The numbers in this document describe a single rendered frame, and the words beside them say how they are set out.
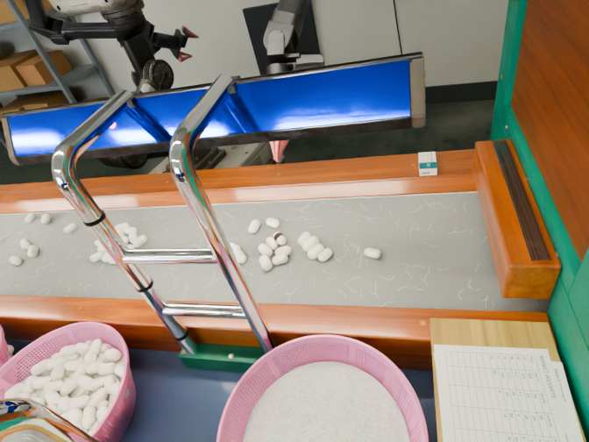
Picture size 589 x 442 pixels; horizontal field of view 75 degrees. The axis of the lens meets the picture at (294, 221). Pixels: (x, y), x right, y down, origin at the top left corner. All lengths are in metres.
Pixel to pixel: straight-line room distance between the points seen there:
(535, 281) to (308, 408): 0.35
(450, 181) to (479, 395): 0.45
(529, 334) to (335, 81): 0.41
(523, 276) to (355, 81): 0.33
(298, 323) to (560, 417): 0.35
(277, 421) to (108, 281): 0.49
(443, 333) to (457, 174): 0.39
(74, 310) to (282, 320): 0.42
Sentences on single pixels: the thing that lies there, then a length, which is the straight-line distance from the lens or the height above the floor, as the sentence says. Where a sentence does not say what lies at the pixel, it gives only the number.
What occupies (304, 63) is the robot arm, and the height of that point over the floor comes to 1.00.
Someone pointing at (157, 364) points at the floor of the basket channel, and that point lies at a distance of 0.81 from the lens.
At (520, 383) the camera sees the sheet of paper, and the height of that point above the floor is 0.78.
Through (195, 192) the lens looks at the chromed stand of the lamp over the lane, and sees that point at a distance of 0.41.
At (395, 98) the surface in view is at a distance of 0.47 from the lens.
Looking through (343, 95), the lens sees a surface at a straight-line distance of 0.47.
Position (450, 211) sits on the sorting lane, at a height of 0.74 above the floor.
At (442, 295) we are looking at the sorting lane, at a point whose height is 0.74.
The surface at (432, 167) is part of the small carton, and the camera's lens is 0.85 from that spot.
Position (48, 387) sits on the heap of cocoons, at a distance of 0.82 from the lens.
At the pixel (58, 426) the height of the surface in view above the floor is 1.07.
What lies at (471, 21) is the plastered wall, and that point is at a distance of 2.65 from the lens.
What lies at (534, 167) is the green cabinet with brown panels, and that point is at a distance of 0.71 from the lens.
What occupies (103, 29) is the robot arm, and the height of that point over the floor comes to 1.00.
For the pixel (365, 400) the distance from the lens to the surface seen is 0.59.
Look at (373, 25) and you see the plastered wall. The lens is 2.66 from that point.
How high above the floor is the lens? 1.28
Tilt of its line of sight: 40 degrees down
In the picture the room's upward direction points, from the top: 16 degrees counter-clockwise
